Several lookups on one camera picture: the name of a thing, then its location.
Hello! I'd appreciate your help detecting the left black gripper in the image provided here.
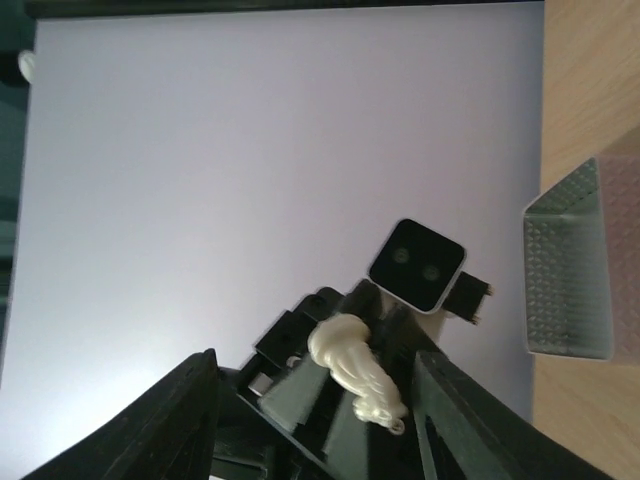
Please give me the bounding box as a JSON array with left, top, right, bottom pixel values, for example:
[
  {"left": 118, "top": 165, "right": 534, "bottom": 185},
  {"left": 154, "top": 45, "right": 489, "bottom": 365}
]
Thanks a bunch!
[{"left": 211, "top": 280, "right": 425, "bottom": 479}]

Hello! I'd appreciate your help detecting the white chess knight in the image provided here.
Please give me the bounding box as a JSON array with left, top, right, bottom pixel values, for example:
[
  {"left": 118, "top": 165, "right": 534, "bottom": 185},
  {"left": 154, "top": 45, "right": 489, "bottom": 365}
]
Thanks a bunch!
[{"left": 307, "top": 313, "right": 408, "bottom": 435}]

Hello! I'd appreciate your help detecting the silver square tin lid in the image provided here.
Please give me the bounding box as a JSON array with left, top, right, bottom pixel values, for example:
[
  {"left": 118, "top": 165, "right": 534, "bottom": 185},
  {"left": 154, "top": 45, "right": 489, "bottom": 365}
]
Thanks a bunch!
[{"left": 523, "top": 155, "right": 639, "bottom": 365}]

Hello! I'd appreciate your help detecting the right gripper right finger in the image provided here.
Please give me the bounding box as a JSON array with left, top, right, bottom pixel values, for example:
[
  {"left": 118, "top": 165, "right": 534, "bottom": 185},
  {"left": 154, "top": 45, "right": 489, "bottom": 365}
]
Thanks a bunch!
[{"left": 412, "top": 351, "right": 610, "bottom": 480}]

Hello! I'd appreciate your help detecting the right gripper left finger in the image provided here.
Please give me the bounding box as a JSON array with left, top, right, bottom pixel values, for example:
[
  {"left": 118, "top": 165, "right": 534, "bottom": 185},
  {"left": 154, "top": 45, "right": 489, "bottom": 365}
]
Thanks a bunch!
[{"left": 26, "top": 349, "right": 220, "bottom": 480}]

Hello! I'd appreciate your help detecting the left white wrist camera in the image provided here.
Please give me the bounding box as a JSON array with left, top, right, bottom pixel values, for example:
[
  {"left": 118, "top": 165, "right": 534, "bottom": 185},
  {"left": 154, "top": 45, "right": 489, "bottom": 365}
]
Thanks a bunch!
[{"left": 368, "top": 218, "right": 493, "bottom": 325}]

